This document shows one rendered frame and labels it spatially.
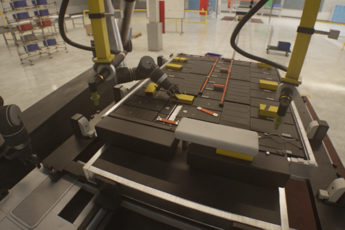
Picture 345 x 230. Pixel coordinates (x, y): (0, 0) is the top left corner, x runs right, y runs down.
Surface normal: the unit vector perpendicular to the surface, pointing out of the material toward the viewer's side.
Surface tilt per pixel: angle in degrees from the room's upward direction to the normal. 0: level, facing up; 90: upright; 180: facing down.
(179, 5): 90
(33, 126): 0
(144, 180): 0
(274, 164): 0
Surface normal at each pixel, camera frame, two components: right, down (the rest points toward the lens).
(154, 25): -0.34, 0.47
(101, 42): -0.06, 0.51
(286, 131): 0.00, -0.86
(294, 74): -0.57, 0.41
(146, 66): 0.32, -0.15
